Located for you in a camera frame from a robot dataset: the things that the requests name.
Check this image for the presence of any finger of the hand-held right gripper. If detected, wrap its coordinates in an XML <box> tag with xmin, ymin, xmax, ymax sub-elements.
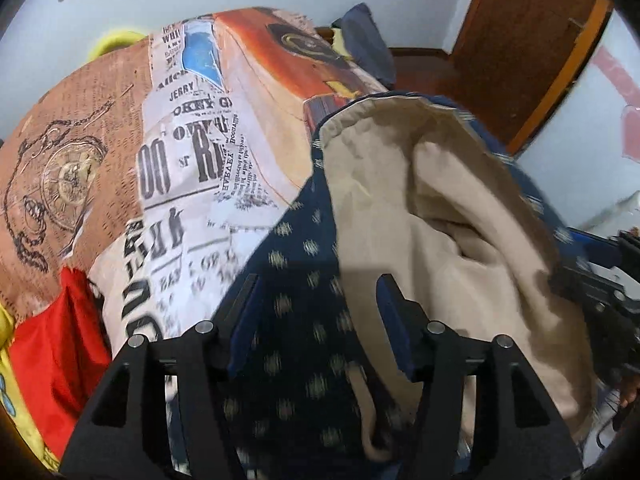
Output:
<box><xmin>565</xmin><ymin>227</ymin><xmax>623</xmax><ymax>266</ymax></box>
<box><xmin>552</xmin><ymin>264</ymin><xmax>626</xmax><ymax>312</ymax></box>

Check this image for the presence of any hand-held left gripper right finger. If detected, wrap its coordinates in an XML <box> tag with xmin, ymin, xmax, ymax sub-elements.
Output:
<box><xmin>375</xmin><ymin>274</ymin><xmax>583</xmax><ymax>480</ymax></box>

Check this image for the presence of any yellow cartoon fleece garment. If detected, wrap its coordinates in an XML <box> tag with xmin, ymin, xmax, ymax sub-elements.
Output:
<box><xmin>0</xmin><ymin>305</ymin><xmax>61</xmax><ymax>471</ymax></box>

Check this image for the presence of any brown wooden door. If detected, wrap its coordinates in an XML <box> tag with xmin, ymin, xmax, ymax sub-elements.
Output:
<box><xmin>440</xmin><ymin>0</ymin><xmax>601</xmax><ymax>146</ymax></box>

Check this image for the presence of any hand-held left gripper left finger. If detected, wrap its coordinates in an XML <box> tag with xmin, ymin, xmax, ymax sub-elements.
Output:
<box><xmin>59</xmin><ymin>272</ymin><xmax>261</xmax><ymax>480</ymax></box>

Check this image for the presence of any dark blue bag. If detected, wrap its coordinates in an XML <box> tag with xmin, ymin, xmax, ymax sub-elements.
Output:
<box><xmin>332</xmin><ymin>2</ymin><xmax>397</xmax><ymax>88</ymax></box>

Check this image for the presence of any red folded garment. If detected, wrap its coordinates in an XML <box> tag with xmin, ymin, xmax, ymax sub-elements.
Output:
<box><xmin>10</xmin><ymin>267</ymin><xmax>113</xmax><ymax>446</ymax></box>

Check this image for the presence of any navy patterned zip hoodie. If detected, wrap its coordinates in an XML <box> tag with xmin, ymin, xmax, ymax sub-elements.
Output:
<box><xmin>165</xmin><ymin>91</ymin><xmax>601</xmax><ymax>480</ymax></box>

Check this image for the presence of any newspaper print bed sheet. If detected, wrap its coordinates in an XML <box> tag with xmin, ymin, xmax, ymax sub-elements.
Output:
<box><xmin>0</xmin><ymin>6</ymin><xmax>391</xmax><ymax>361</ymax></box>

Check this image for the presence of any yellow hoop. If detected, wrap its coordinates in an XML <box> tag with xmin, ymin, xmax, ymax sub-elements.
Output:
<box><xmin>87</xmin><ymin>27</ymin><xmax>148</xmax><ymax>63</ymax></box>

